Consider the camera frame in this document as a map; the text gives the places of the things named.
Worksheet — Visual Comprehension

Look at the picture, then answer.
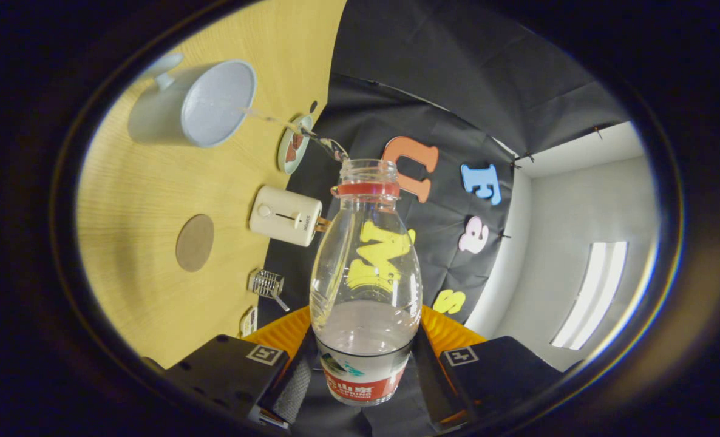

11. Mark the wide ceiling light panel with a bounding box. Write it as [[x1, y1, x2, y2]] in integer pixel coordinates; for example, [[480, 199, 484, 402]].
[[551, 242, 629, 351]]

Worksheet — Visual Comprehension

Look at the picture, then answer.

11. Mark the small metal wire basket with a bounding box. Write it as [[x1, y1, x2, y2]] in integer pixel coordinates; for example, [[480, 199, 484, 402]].
[[248, 269, 290, 313]]

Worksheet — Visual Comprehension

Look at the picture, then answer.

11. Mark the wooden table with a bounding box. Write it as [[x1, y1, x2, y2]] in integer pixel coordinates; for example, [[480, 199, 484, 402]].
[[76, 0, 348, 370]]

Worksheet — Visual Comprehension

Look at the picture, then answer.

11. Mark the white cup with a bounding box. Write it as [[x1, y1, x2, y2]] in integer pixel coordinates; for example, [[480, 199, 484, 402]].
[[127, 53, 257, 149]]

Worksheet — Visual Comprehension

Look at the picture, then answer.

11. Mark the pale green plate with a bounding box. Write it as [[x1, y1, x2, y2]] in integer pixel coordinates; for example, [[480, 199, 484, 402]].
[[277, 114, 314, 175]]

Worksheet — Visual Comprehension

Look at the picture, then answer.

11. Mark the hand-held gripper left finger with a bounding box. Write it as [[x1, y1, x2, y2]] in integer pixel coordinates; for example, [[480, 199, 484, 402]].
[[166, 307, 316, 429]]

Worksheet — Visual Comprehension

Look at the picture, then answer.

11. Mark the white toaster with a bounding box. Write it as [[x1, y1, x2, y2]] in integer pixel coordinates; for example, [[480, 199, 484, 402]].
[[249, 185, 323, 248]]

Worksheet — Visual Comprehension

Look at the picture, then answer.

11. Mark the brown round coaster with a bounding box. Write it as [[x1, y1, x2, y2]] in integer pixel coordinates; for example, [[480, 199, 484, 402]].
[[175, 214, 216, 273]]

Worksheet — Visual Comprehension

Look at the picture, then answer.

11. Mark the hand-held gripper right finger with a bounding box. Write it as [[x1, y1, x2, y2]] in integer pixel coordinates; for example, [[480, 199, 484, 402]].
[[413, 305, 585, 432]]

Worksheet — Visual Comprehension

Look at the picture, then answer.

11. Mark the clear plastic juice bottle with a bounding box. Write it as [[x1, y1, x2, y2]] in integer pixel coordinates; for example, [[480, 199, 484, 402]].
[[310, 159, 423, 406]]

